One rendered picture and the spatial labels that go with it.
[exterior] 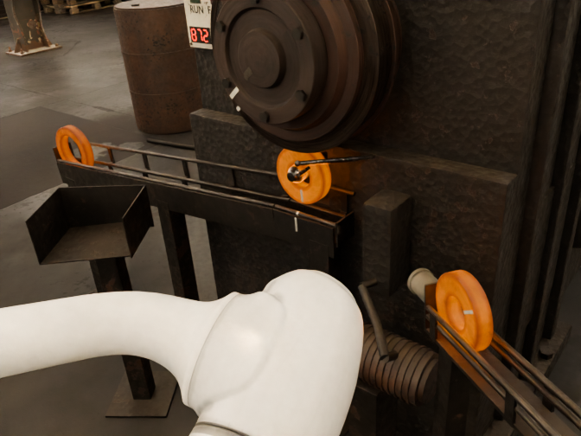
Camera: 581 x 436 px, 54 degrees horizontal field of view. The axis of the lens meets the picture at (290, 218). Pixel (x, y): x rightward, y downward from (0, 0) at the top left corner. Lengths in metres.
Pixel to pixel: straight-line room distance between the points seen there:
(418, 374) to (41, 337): 0.90
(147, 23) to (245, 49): 2.88
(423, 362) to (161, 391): 1.03
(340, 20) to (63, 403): 1.52
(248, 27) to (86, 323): 0.87
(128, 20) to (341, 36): 3.09
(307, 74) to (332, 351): 0.79
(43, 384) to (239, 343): 1.80
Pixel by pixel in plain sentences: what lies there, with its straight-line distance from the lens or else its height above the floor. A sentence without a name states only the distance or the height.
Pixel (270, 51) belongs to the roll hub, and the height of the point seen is 1.14.
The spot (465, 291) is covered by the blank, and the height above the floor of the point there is 0.77.
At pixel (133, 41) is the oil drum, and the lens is 4.17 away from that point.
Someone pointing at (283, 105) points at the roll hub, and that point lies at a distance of 1.22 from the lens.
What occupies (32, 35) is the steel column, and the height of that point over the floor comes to 0.20.
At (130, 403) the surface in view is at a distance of 2.01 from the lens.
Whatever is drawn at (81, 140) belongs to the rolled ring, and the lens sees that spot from 2.19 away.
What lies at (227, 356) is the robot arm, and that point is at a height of 1.09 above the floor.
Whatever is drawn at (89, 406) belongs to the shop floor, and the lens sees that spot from 2.07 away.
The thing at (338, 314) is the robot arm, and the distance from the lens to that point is 0.47.
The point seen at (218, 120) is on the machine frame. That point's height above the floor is 0.87.
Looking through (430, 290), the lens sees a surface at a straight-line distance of 1.17.
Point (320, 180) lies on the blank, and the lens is 1.36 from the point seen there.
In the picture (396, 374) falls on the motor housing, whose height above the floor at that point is 0.50.
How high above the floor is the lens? 1.39
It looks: 28 degrees down
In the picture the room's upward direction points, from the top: 4 degrees counter-clockwise
